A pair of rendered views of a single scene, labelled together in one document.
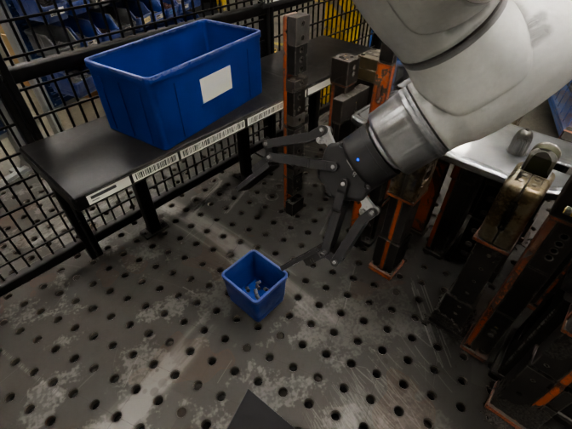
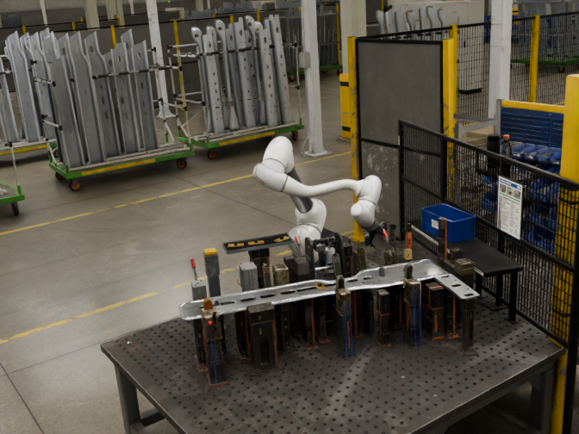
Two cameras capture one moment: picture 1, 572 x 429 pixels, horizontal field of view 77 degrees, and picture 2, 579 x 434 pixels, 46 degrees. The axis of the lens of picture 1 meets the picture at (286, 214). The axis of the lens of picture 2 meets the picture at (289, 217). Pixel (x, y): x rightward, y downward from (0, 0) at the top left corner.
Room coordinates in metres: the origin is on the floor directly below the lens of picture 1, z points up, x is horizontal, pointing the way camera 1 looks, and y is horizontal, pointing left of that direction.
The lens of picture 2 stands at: (1.98, -3.41, 2.42)
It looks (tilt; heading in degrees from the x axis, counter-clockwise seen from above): 18 degrees down; 123
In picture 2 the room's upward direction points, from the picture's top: 4 degrees counter-clockwise
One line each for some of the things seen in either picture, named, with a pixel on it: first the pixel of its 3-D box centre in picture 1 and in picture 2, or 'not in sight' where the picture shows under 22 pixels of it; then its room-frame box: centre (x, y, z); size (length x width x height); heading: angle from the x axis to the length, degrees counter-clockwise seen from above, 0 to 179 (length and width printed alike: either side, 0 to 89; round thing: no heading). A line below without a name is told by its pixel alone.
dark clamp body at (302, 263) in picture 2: not in sight; (303, 292); (0.20, -0.59, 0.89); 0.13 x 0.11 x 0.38; 138
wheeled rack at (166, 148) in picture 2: not in sight; (115, 115); (-5.45, 3.56, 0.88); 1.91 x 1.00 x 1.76; 64
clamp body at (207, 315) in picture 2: not in sight; (214, 346); (0.11, -1.26, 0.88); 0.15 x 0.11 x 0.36; 138
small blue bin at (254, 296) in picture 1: (255, 287); not in sight; (0.46, 0.06, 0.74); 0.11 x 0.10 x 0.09; 48
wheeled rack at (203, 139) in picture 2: not in sight; (237, 94); (-4.78, 5.66, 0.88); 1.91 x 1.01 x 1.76; 69
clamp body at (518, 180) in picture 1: (483, 260); (359, 283); (0.42, -0.35, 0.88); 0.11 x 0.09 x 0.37; 138
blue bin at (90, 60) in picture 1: (186, 77); (447, 222); (0.72, 0.20, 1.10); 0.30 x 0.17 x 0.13; 147
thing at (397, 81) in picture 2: not in sight; (399, 151); (-0.41, 2.14, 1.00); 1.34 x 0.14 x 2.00; 157
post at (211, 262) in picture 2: not in sight; (214, 291); (-0.21, -0.84, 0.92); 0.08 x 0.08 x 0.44; 48
